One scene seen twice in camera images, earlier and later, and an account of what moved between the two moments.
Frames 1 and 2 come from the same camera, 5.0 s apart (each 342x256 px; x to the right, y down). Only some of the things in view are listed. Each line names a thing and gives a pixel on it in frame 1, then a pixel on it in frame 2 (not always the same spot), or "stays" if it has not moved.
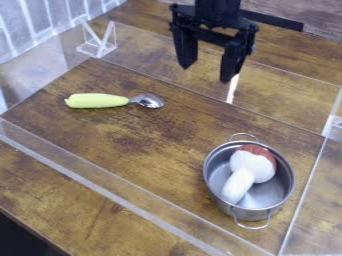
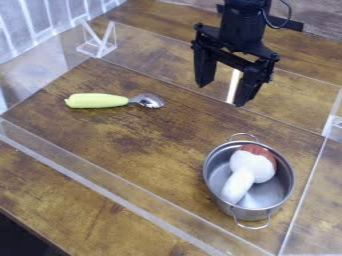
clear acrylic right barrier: x=314 y=233 stays
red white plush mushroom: x=253 y=163 stays
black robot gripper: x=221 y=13 -> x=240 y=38
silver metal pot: x=269 y=196 stays
